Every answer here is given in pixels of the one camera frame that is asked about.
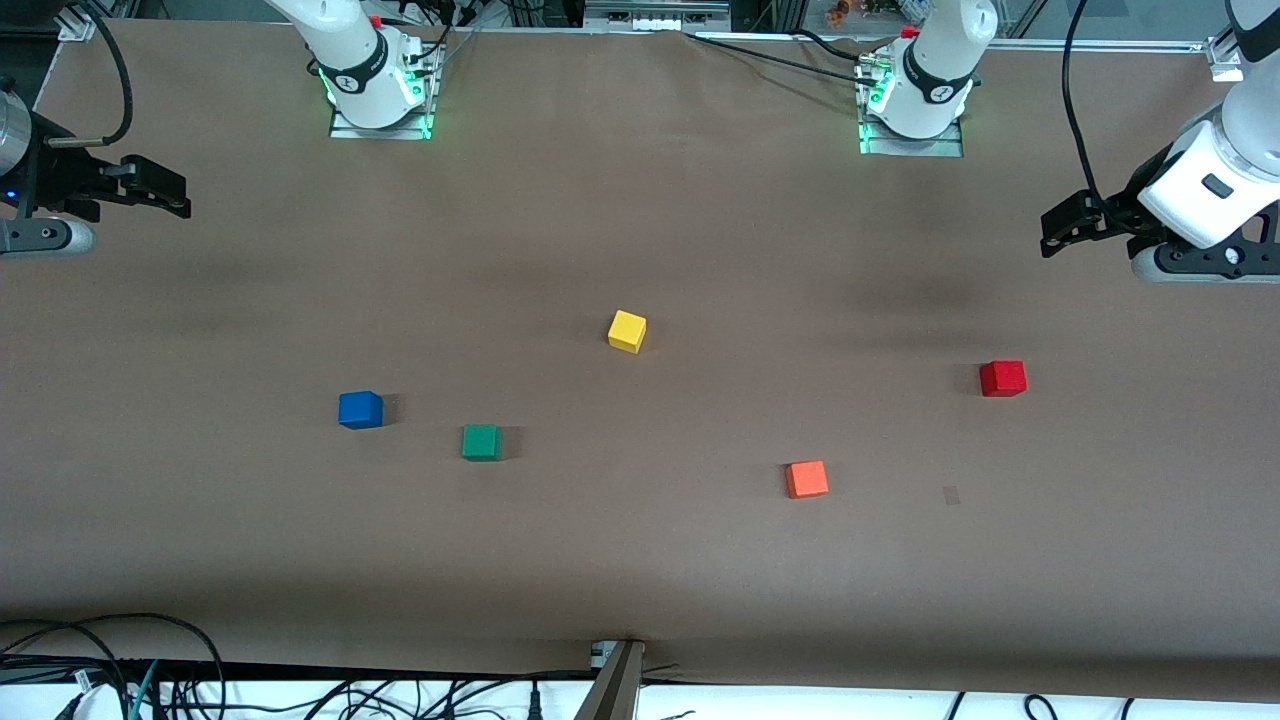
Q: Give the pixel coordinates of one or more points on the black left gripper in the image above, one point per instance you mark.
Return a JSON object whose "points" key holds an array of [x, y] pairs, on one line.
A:
{"points": [[1118, 211]]}

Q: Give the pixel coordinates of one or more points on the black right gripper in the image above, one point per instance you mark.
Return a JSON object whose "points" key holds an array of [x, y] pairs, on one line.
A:
{"points": [[62, 180]]}

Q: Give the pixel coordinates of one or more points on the red wooden block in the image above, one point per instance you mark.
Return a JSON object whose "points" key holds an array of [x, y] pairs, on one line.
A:
{"points": [[1002, 378]]}

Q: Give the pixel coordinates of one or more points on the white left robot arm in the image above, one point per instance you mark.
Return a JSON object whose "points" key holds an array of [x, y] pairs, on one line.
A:
{"points": [[1215, 170]]}

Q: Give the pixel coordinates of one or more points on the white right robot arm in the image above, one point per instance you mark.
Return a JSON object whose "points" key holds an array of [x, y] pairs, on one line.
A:
{"points": [[352, 60]]}

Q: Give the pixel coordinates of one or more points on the blue wooden block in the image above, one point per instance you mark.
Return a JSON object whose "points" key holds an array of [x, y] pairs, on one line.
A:
{"points": [[360, 410]]}

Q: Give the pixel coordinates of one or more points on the orange wooden block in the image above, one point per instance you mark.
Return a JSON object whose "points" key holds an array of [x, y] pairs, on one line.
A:
{"points": [[806, 479]]}

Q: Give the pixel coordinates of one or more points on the green wooden block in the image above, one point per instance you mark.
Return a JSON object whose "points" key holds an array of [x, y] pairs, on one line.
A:
{"points": [[481, 442]]}

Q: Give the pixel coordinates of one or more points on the yellow wooden block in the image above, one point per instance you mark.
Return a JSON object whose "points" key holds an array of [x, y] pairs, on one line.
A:
{"points": [[627, 331]]}

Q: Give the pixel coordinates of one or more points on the brown table cover sheet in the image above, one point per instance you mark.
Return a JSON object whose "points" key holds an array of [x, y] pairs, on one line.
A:
{"points": [[640, 560]]}

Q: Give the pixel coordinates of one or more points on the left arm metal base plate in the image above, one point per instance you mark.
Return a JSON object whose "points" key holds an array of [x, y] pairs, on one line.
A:
{"points": [[950, 148]]}

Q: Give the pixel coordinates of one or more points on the aluminium corner bracket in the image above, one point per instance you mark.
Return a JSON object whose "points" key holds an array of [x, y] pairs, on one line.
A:
{"points": [[76, 24], [1224, 58]]}

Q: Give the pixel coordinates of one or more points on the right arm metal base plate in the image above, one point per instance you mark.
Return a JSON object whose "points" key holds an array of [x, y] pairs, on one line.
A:
{"points": [[420, 110]]}

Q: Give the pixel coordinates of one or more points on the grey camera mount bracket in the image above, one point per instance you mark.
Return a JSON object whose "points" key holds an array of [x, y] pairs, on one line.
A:
{"points": [[612, 685]]}

